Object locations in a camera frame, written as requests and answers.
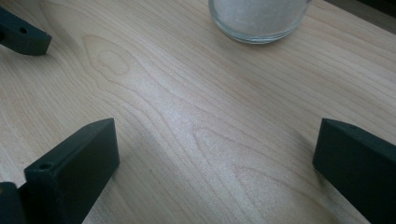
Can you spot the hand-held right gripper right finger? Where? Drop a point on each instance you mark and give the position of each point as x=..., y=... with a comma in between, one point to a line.
x=361, y=168

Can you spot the glass jar with silver lid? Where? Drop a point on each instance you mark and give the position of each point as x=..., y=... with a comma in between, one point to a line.
x=258, y=18

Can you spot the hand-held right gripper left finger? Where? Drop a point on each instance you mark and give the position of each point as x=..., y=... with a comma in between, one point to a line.
x=71, y=174

